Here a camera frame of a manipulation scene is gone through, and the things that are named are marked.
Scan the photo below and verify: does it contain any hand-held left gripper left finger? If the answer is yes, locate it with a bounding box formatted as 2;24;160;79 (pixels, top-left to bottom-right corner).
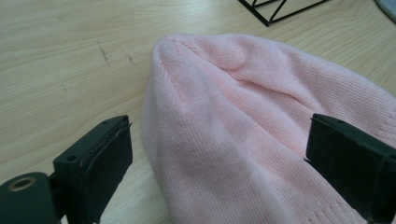
52;115;134;224

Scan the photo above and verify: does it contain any black wire rack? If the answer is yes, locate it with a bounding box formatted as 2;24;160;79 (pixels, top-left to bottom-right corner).
237;0;331;28

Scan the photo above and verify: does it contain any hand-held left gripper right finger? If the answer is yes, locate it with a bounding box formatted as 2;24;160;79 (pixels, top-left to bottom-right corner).
305;113;396;224

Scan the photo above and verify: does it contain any pink knit hat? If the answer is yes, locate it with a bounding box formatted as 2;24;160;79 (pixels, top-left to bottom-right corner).
141;33;396;224

